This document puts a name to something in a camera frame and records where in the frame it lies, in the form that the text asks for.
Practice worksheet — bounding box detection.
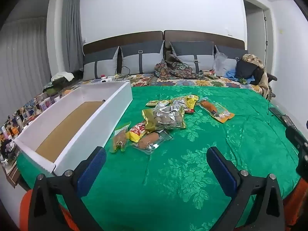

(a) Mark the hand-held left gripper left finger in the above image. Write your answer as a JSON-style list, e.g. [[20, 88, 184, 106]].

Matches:
[[28, 146, 107, 231]]

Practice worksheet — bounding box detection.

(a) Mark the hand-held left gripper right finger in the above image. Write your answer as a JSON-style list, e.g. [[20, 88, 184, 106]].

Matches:
[[206, 146, 285, 231]]

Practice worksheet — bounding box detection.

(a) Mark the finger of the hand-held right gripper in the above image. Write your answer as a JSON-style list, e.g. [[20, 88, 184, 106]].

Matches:
[[285, 126, 308, 153]]

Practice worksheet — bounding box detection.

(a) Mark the green-edged clear meat packet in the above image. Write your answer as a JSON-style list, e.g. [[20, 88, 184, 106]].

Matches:
[[109, 125, 131, 153]]

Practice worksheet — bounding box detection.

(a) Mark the yellow and red snack packet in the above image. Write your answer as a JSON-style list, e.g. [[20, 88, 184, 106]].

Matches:
[[127, 122, 148, 143]]

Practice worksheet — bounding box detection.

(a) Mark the clear vacuum sausage packet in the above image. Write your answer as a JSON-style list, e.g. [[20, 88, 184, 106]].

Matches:
[[132, 129, 173, 156]]

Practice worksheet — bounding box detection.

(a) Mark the orange drumstick snack packet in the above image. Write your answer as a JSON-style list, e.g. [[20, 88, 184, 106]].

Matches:
[[200, 98, 235, 124]]

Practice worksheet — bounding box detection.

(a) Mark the white board panel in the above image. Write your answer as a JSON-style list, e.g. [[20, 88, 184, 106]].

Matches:
[[14, 81, 133, 177]]

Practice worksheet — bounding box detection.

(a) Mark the large gold snack packet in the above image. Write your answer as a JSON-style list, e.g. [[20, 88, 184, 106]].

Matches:
[[141, 105, 187, 132]]

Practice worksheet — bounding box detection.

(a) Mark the yellow black-print snack packet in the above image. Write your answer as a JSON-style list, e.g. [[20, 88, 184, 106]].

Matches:
[[172, 95, 200, 113]]

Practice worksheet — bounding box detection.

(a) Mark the white printed snack packet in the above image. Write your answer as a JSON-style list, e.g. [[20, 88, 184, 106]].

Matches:
[[168, 98, 184, 112]]

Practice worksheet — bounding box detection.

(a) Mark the pale yellow snack packet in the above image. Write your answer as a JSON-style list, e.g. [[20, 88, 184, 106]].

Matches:
[[146, 100, 169, 108]]

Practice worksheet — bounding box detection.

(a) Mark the black tablet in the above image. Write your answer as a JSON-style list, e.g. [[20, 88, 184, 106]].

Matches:
[[280, 115, 298, 129]]

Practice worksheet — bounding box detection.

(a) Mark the green patterned blanket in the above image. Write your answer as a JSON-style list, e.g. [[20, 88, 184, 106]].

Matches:
[[17, 85, 302, 231]]

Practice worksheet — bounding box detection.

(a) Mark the dark handbag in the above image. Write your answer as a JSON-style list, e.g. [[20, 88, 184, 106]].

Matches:
[[254, 67, 278, 86]]

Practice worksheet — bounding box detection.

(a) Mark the row of cosmetic bottles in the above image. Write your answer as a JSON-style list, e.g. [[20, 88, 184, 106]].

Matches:
[[0, 93, 64, 166]]

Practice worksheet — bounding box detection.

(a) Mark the wooden side table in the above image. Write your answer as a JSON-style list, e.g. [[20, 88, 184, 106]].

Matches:
[[2, 166, 21, 188]]

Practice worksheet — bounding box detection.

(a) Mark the black bag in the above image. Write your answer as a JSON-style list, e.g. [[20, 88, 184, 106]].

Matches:
[[236, 59, 264, 85]]

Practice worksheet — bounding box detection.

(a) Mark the blue cloth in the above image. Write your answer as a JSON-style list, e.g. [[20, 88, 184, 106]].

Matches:
[[225, 69, 241, 80]]

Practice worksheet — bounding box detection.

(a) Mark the dark green cloth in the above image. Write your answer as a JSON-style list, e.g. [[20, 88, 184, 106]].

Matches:
[[43, 78, 73, 93]]

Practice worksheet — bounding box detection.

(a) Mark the pile of clothes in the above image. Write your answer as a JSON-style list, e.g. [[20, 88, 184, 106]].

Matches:
[[242, 54, 271, 98]]

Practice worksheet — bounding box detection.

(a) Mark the white power strip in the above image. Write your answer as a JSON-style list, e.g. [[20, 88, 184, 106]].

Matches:
[[107, 74, 136, 80]]

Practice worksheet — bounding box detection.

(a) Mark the white folded cloth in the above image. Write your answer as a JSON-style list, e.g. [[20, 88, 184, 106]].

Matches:
[[50, 72, 74, 82]]

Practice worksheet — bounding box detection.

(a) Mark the grey cushion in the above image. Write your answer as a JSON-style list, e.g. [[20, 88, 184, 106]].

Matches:
[[83, 46, 120, 81], [170, 41, 214, 73], [120, 40, 165, 75], [214, 45, 246, 75]]

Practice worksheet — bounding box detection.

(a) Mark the white door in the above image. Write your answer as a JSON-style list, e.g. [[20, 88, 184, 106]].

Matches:
[[242, 0, 273, 77]]

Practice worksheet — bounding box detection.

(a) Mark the clear plastic bag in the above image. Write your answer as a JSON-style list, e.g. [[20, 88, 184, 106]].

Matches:
[[213, 52, 228, 76]]

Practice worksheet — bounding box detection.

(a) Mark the dark floral cloth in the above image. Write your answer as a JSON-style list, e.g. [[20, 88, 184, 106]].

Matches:
[[154, 61, 193, 80]]

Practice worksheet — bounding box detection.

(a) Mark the white sheer curtain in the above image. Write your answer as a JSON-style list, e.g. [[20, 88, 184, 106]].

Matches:
[[0, 17, 52, 117]]

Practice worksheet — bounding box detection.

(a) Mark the grey curtain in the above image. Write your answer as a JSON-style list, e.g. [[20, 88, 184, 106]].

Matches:
[[61, 0, 84, 73]]

